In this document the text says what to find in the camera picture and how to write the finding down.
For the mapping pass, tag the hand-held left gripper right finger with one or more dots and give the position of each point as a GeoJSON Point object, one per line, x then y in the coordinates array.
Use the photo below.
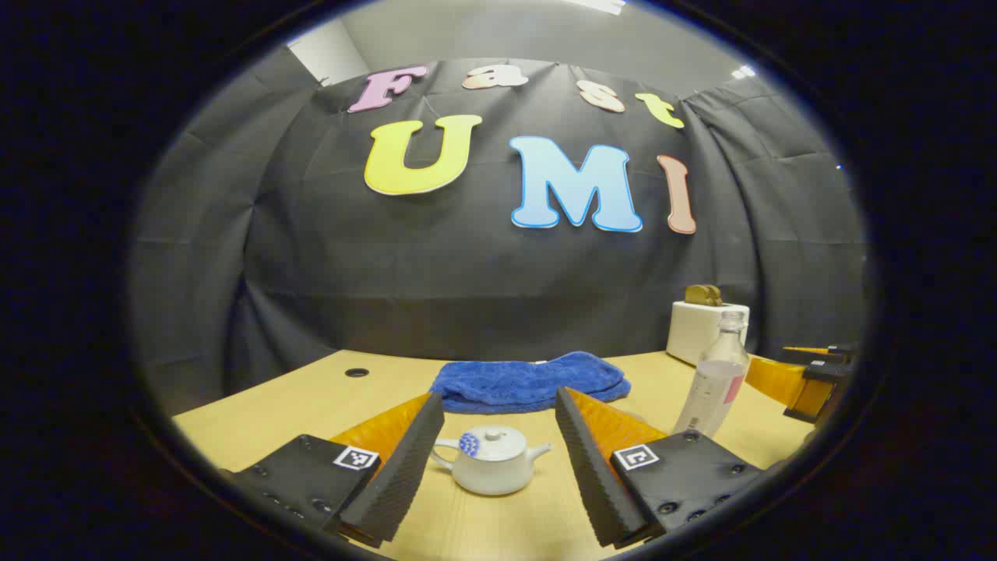
{"type": "Point", "coordinates": [592, 475]}

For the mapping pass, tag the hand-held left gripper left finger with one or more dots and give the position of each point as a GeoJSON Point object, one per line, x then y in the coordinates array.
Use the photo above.
{"type": "Point", "coordinates": [405, 475]}

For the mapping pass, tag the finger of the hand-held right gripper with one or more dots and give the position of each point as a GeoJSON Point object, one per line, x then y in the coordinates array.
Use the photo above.
{"type": "Point", "coordinates": [826, 354]}
{"type": "Point", "coordinates": [779, 378]}

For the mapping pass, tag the clear plastic water bottle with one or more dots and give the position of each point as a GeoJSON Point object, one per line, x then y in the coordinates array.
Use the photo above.
{"type": "Point", "coordinates": [713, 382]}

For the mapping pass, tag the white ceramic teacup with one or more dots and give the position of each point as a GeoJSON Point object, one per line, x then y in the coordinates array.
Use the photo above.
{"type": "Point", "coordinates": [498, 477]}

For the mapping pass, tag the white teacup lid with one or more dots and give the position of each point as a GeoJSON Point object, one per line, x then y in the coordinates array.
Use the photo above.
{"type": "Point", "coordinates": [502, 448]}

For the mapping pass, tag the white toaster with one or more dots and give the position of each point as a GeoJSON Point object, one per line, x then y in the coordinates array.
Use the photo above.
{"type": "Point", "coordinates": [689, 331]}

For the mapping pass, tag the brown toast slice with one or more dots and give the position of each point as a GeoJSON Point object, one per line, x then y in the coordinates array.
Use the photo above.
{"type": "Point", "coordinates": [695, 296]}
{"type": "Point", "coordinates": [715, 296]}

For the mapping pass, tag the blue towel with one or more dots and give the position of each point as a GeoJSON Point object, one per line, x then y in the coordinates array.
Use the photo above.
{"type": "Point", "coordinates": [522, 382]}

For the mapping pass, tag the black backdrop cloth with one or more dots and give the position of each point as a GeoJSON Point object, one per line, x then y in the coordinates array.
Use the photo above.
{"type": "Point", "coordinates": [467, 273]}

